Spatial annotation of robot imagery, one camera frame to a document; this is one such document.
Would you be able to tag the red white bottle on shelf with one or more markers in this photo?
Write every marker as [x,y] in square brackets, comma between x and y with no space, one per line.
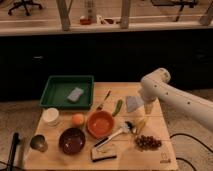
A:
[89,16]

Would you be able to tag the grey sponge in tray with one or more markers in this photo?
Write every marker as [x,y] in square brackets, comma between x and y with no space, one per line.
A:
[75,94]

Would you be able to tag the white handled spoon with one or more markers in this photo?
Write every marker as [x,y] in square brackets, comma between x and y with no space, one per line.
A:
[124,127]

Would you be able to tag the green plastic tray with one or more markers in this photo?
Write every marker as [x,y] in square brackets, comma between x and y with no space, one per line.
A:
[59,87]

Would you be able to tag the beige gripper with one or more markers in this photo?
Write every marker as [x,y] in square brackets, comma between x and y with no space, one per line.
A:
[148,107]

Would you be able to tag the black clamp post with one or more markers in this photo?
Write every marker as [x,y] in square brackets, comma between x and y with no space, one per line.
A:
[14,144]

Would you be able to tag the dark maroon bowl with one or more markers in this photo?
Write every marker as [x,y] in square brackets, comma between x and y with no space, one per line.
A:
[72,141]

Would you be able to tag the orange fruit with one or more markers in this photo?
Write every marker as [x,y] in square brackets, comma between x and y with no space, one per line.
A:
[77,119]

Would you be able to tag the grey towel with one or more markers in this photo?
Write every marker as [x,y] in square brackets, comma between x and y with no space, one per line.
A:
[133,103]

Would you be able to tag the black framed board eraser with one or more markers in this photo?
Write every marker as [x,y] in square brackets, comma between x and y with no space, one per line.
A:
[103,153]

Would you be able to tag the green pea pod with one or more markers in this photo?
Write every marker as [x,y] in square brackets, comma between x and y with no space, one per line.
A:
[118,107]

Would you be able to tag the yellow banana toy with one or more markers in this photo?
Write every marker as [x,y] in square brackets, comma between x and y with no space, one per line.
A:
[141,125]

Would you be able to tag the bunch of dark grapes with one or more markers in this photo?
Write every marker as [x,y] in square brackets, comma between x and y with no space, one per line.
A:
[147,142]

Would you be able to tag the white cup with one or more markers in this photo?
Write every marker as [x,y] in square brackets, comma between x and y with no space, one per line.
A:
[51,116]

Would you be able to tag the small metal cup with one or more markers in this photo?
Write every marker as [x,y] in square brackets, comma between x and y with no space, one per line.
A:
[39,143]

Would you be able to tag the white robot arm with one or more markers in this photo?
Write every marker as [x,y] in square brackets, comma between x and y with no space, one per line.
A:
[155,85]

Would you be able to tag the red orange bowl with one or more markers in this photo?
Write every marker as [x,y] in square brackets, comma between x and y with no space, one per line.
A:
[100,124]

